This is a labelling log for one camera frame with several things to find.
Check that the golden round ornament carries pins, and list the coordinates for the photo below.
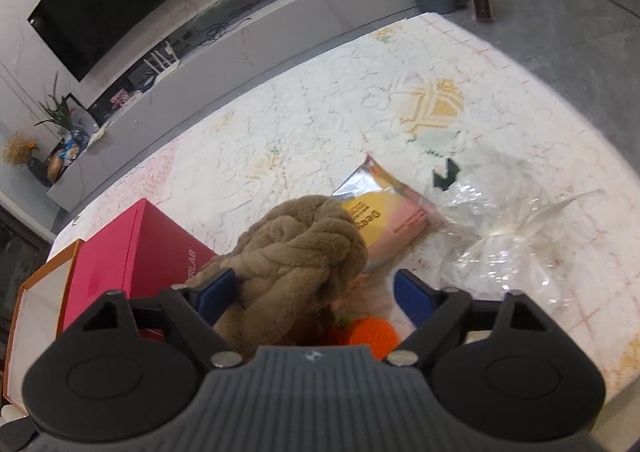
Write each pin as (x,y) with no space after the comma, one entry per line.
(56,167)

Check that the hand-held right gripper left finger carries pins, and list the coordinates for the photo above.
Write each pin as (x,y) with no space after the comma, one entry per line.
(215,292)

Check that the blue snack bags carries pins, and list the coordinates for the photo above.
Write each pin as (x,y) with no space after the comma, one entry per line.
(74,149)

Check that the pink photo card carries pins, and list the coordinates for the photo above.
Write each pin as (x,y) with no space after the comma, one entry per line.
(120,98)

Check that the dark vase dried flowers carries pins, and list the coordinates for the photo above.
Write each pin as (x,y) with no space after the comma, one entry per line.
(20,152)

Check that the pale paper booklet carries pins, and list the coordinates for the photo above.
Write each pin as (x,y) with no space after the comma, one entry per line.
(99,134)

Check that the dark glass sliding door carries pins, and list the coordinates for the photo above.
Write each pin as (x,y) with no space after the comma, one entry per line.
(20,257)

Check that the red cube storage box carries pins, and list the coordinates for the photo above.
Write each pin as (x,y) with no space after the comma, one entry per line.
(125,257)

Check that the orange cardboard box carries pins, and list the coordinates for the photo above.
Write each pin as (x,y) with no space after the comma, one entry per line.
(40,322)

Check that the white router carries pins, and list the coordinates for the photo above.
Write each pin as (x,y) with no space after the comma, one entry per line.
(157,61)

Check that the brown braided plush toy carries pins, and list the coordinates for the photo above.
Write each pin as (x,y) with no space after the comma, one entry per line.
(300,252)

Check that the yellow pink snack packet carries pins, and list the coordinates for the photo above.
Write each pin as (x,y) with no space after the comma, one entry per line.
(400,222)

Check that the grey long television cabinet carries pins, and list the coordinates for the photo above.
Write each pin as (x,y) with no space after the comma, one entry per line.
(300,27)

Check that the green plant glass vase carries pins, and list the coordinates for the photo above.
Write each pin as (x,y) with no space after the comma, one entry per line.
(60,112)

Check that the clear tied plastic bag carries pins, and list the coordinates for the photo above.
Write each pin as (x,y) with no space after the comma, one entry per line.
(500,262)

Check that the orange knitted toy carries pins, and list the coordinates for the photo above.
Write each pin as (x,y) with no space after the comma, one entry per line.
(372,334)

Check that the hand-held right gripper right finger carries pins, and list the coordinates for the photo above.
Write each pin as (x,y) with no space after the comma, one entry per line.
(412,294)

